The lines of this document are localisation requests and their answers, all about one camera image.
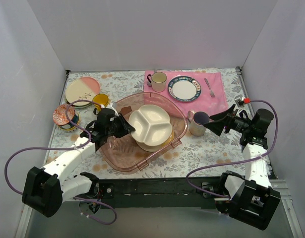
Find cream divided plate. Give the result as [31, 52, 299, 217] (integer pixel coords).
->
[128, 105, 173, 147]

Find pink transparent plastic bin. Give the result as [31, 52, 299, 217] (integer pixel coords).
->
[99, 92, 187, 173]

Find floral tablecloth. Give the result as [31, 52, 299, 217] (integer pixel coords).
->
[51, 68, 245, 179]

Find silver fork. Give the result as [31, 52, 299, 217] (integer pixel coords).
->
[204, 78, 215, 98]

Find pink satin cloth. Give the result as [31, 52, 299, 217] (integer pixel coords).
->
[143, 70, 229, 122]

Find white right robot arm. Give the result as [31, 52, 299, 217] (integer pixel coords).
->
[205, 106, 281, 230]

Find pink mug purple inside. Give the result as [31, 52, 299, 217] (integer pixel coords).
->
[187, 111, 210, 136]

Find pink cream floral plate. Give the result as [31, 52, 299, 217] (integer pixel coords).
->
[65, 77, 100, 103]

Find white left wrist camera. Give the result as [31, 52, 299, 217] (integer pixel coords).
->
[105, 103, 119, 117]

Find blue rimmed white plate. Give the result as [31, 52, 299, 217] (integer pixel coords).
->
[168, 76, 201, 103]

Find cream yellow floral plate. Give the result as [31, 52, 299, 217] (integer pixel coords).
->
[136, 130, 174, 152]

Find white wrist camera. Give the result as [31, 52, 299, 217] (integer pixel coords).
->
[234, 95, 250, 117]
[105, 103, 119, 117]

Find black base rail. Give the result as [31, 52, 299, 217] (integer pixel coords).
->
[37, 173, 277, 210]

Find orange patterned bowl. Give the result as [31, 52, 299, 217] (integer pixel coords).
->
[53, 104, 75, 125]

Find cream enamel mug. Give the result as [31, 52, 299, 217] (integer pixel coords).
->
[147, 72, 167, 92]

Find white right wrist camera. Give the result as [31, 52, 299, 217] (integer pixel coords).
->
[234, 95, 250, 117]

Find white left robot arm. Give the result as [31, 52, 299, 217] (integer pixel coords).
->
[22, 109, 135, 217]

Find yellow mug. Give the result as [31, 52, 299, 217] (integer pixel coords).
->
[92, 94, 110, 115]

